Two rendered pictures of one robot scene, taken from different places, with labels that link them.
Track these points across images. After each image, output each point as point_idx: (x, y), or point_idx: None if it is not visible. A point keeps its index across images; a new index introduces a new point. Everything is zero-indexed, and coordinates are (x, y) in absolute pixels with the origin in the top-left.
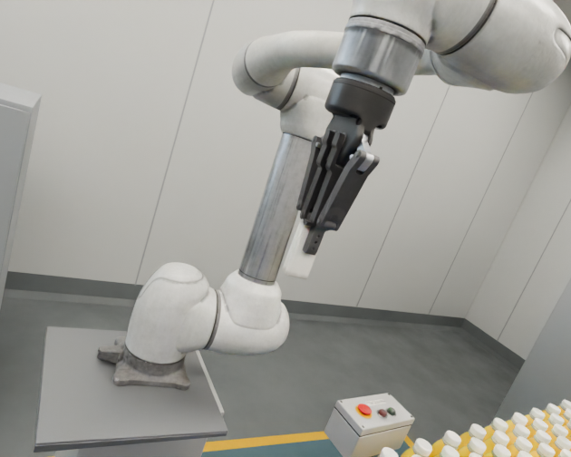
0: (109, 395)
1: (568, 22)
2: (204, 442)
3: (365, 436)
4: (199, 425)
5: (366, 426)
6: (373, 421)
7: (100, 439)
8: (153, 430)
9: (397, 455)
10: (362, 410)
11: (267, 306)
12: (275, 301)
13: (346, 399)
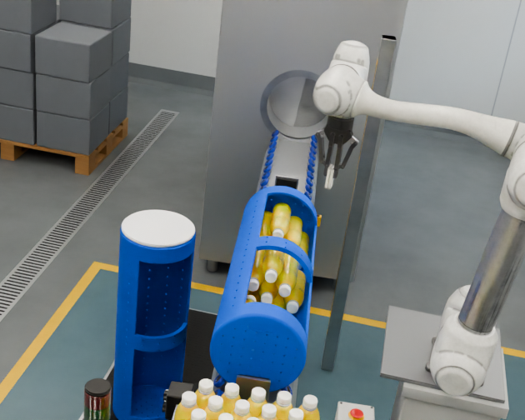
0: (422, 334)
1: (320, 81)
2: (401, 408)
3: (337, 412)
4: (387, 362)
5: (340, 405)
6: (344, 415)
7: (387, 322)
8: (388, 342)
9: (307, 402)
10: (355, 408)
11: (442, 331)
12: (447, 333)
13: (373, 413)
